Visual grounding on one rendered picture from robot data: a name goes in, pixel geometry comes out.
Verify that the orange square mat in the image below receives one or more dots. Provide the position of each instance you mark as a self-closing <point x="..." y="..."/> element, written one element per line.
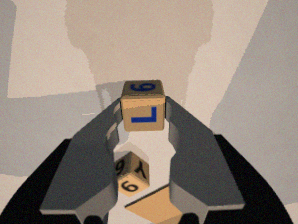
<point x="156" y="207"/>

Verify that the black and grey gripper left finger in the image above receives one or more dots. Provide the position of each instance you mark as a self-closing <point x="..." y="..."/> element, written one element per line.
<point x="76" y="180"/>

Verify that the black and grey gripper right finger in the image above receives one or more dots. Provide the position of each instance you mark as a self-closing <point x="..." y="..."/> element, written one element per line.
<point x="210" y="178"/>

